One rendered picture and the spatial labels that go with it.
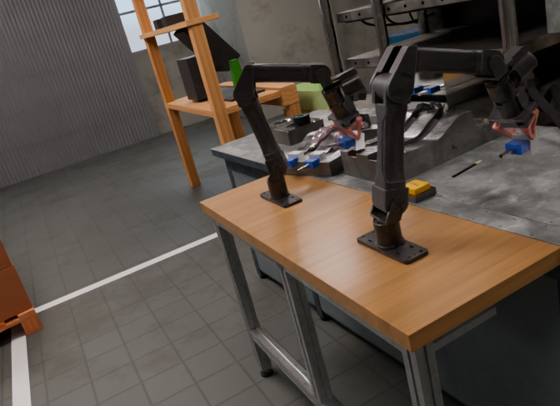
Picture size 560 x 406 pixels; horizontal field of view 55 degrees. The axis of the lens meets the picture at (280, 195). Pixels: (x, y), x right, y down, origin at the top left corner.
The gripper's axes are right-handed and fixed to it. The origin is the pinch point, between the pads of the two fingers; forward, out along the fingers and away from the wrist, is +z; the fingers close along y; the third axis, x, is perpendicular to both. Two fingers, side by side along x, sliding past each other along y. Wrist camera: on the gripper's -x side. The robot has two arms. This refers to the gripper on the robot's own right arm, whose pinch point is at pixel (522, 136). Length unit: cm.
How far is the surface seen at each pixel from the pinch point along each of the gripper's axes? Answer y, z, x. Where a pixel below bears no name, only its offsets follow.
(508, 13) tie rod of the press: 39, 11, -68
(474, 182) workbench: 15.5, 12.4, 7.5
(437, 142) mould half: 34.6, 10.9, -5.2
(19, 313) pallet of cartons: 252, 22, 131
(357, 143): 54, -1, 7
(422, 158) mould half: 35.7, 10.1, 2.4
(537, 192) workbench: -3.8, 11.5, 8.9
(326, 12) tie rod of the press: 153, 8, -90
